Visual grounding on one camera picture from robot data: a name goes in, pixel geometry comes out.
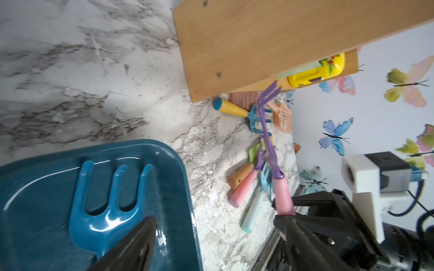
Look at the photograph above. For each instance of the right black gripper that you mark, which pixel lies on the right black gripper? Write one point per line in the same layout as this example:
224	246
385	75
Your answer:
330	237

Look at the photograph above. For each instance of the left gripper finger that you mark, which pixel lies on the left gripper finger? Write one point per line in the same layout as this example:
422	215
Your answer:
134	252

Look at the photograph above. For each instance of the purple rake pink handle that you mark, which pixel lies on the purple rake pink handle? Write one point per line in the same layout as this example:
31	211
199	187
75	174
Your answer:
238	195
283	198

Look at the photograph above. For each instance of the light blue rake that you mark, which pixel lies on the light blue rake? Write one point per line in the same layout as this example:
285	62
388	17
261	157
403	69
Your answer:
265	187

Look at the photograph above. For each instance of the green fork wooden handle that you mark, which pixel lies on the green fork wooden handle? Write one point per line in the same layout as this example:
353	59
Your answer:
241	174

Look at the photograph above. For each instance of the teal plastic storage box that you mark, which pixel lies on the teal plastic storage box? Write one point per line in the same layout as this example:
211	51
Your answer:
37	195

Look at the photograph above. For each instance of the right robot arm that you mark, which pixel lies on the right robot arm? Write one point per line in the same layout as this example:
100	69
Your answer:
404	249

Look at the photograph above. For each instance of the orange plastic spatula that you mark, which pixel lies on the orange plastic spatula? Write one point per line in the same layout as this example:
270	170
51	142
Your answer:
282	117

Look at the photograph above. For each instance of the pink brush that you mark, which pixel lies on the pink brush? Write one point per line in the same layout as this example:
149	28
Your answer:
244	100

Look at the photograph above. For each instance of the yellow jar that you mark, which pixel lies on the yellow jar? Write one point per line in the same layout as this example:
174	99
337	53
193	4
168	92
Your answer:
327	69

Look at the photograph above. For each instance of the wooden shelf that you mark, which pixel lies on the wooden shelf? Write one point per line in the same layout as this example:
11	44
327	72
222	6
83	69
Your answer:
228	45

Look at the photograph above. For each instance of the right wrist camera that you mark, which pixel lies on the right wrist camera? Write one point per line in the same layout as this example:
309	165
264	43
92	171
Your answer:
376	181

